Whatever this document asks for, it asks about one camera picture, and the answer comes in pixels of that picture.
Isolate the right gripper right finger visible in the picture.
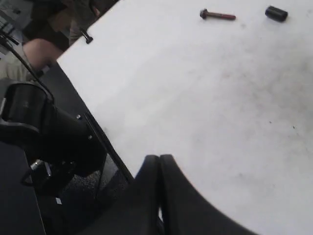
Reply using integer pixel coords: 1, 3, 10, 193
159, 154, 260, 235

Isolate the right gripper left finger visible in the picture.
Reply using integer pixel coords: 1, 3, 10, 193
77, 154, 165, 235

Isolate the person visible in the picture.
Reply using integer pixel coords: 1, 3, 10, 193
0, 0, 115, 83

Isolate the red bolt with black head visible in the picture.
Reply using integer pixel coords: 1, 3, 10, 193
200, 8, 237, 21

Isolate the black cylindrical sleeve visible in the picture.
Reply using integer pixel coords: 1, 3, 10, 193
265, 5, 289, 23

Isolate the black cable with silver plug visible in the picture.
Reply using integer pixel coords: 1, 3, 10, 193
20, 159, 52, 187

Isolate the thin black cable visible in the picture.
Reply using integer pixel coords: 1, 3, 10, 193
0, 33, 55, 101

